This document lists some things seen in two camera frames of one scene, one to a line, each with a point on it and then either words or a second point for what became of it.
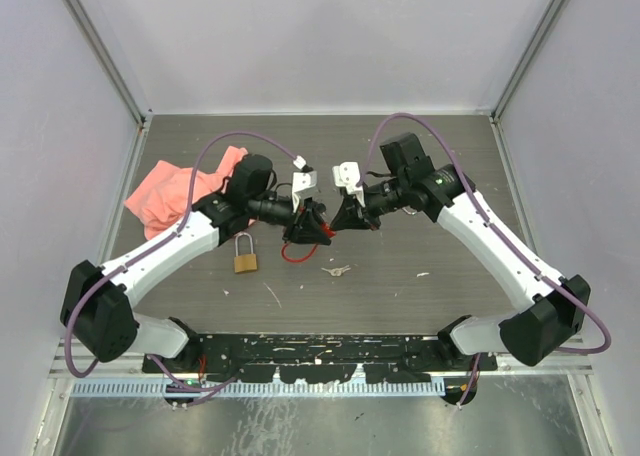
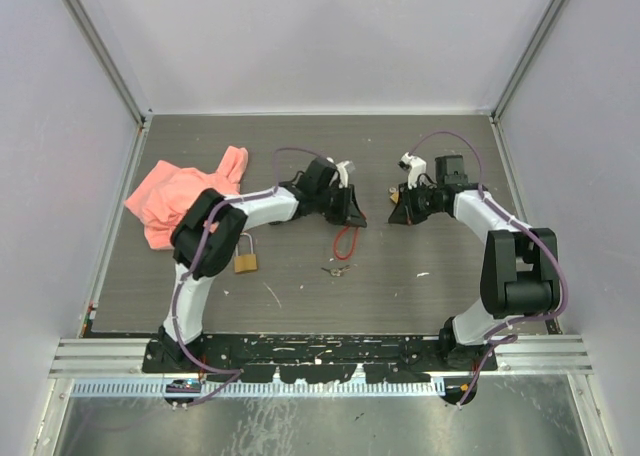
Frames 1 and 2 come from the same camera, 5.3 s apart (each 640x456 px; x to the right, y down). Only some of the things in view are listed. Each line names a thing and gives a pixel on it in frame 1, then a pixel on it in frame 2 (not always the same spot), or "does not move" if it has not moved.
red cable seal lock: (286, 258) → (353, 244)
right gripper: (349, 215) → (404, 212)
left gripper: (309, 226) → (349, 213)
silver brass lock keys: (337, 271) does not move
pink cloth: (161, 195) does not move
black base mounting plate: (385, 358) does not move
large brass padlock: (244, 262) does not move
